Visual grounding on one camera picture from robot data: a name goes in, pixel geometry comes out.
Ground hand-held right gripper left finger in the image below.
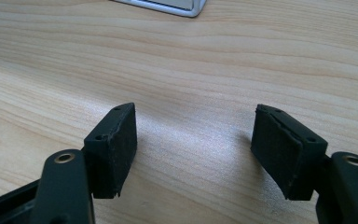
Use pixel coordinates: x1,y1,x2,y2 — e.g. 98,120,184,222
83,102,138,200

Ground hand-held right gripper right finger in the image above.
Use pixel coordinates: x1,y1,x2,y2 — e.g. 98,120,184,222
250,104,329,202

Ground silver flat device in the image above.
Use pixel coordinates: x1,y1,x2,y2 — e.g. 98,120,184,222
111,0,208,19

